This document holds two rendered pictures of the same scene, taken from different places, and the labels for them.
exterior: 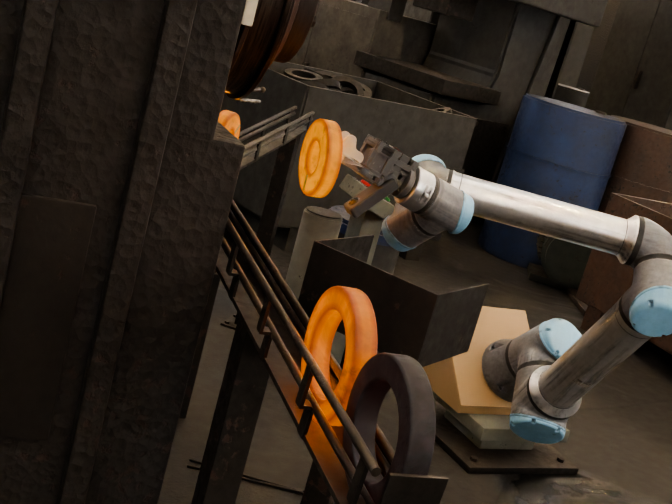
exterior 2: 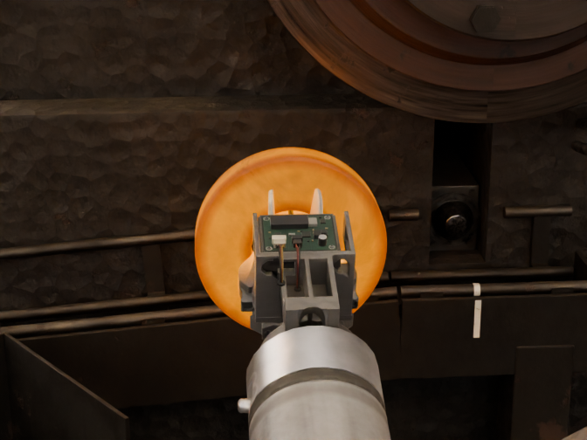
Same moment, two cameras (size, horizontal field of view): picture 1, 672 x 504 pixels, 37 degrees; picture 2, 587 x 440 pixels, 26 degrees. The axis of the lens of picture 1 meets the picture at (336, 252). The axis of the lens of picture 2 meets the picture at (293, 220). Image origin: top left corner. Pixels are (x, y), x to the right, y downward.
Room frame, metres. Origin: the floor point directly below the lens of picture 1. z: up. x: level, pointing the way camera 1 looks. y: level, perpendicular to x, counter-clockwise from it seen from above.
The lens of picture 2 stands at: (2.33, -0.84, 1.20)
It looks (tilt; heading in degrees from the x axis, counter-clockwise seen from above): 20 degrees down; 110
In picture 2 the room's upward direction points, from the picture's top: straight up
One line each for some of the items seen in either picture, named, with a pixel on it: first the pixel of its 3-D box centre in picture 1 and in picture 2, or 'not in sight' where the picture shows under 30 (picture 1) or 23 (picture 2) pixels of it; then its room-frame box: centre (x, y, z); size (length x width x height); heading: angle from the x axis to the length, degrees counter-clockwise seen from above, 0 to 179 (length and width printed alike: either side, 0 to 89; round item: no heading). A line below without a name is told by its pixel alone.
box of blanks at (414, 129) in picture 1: (328, 153); not in sight; (4.86, 0.16, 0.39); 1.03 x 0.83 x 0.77; 129
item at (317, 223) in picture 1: (302, 292); not in sight; (2.92, 0.07, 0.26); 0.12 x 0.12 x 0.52
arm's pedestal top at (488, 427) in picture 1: (495, 409); not in sight; (2.82, -0.58, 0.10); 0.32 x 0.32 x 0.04; 30
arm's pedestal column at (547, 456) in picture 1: (489, 427); not in sight; (2.82, -0.58, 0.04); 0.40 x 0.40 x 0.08; 30
